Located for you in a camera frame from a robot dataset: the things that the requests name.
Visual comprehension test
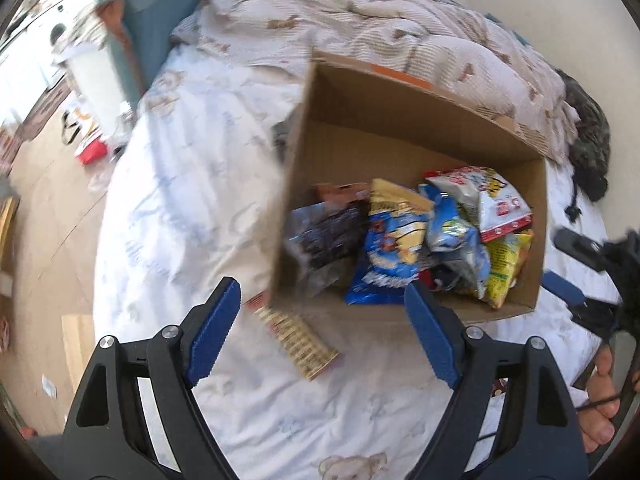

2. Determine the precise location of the light blue snack packet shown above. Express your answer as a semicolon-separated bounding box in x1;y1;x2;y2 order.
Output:
420;185;491;301

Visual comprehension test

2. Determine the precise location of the white red snack packet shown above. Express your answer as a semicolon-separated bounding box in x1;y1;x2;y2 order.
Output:
424;166;533;243

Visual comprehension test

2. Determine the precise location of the striped bear-print blanket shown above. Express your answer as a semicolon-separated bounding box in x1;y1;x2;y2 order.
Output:
170;0;581;163

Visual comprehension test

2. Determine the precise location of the dark furry cloth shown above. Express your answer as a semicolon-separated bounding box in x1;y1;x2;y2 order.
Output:
555;69;612;223

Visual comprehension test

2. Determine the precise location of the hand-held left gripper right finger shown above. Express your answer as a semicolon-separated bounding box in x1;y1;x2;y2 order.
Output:
404;282;591;480

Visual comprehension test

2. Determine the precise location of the person's right hand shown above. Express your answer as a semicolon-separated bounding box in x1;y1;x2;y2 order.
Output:
580;345;631;456

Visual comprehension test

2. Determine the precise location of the teal cushion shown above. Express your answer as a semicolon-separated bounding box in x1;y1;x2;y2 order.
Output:
95;0;208;106

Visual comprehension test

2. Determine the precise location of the black clear snack packet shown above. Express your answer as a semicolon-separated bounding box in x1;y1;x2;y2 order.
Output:
287;202;371;298

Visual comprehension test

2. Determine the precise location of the cardboard box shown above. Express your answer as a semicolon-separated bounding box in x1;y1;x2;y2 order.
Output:
270;50;549;326

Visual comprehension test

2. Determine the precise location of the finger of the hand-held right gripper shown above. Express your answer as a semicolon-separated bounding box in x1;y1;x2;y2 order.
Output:
542;270;621;333
555;227;608;271

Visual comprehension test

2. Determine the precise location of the grey cloth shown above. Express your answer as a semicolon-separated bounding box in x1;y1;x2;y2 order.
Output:
272;120;296;161

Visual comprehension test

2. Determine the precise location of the wooden shelf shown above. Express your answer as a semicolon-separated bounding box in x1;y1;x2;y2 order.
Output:
0;195;21;356

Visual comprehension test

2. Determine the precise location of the red white bag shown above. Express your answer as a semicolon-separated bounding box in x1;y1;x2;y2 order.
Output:
61;102;108;166

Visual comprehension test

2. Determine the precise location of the wooden board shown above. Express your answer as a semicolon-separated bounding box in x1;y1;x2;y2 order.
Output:
61;312;98;396

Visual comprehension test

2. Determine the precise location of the yellow snack packet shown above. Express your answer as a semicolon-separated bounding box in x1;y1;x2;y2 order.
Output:
482;230;535;310

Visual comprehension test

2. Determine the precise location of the orange snack packet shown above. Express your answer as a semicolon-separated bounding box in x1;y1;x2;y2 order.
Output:
315;182;373;207

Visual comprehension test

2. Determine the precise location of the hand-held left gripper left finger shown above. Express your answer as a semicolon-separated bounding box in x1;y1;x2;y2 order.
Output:
60;276;242;480

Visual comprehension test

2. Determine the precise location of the patterned rug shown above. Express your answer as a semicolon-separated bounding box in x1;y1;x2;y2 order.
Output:
20;80;71;141

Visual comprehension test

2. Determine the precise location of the black cable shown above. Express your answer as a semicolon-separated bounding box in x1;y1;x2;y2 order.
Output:
577;375;640;413

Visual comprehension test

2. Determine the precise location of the beige cracker packet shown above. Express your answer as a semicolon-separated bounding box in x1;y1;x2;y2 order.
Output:
245;294;340;381

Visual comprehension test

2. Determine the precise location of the white cabinet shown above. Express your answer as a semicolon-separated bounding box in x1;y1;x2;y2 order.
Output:
52;42;131;136

